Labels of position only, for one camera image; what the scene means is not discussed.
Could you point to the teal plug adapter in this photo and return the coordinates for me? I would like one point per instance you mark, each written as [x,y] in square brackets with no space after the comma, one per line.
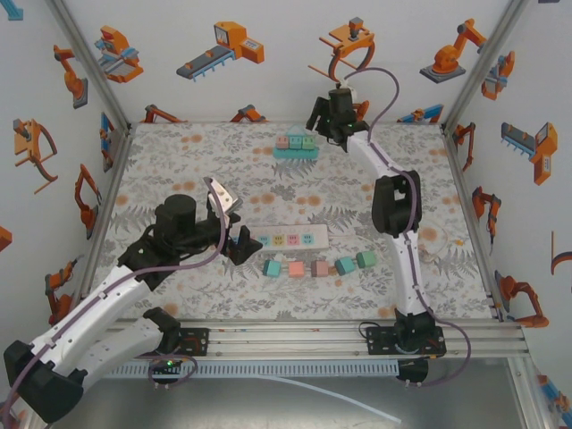
[271,268]
[345,266]
[294,142]

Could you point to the aluminium side rail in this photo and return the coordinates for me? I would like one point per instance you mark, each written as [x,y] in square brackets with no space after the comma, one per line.
[108,201]
[475,223]

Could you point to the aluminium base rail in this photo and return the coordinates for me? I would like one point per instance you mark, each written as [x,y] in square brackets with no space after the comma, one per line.
[286,342]

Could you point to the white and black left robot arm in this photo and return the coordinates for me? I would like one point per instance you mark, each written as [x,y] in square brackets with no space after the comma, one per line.
[89,308]

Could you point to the green plug adapter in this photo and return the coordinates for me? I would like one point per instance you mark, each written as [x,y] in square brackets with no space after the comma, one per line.
[308,142]
[366,259]

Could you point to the white power strip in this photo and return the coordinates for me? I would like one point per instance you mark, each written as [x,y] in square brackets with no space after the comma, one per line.
[319,237]

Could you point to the floral patterned table mat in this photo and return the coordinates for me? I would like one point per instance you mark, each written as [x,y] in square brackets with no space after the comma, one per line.
[179,147]

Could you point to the mauve plug adapter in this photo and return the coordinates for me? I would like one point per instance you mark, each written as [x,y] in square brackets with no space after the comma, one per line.
[320,268]

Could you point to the aluminium frame post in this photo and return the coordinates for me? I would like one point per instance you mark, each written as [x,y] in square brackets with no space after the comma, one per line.
[529,393]
[95,67]
[483,67]

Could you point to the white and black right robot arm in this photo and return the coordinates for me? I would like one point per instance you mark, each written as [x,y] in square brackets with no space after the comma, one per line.
[409,268]

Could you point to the small controller board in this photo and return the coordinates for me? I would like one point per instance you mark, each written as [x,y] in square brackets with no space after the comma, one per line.
[167,364]

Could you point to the salmon plug adapter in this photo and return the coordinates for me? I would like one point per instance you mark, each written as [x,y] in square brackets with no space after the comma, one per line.
[296,270]

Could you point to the teal power strip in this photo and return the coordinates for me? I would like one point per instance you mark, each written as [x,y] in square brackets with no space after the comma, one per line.
[295,154]

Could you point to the white plastic tube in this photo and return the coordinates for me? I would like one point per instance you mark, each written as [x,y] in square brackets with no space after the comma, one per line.
[371,406]

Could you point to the pink plug adapter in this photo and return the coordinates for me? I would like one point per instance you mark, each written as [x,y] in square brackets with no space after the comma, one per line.
[282,143]

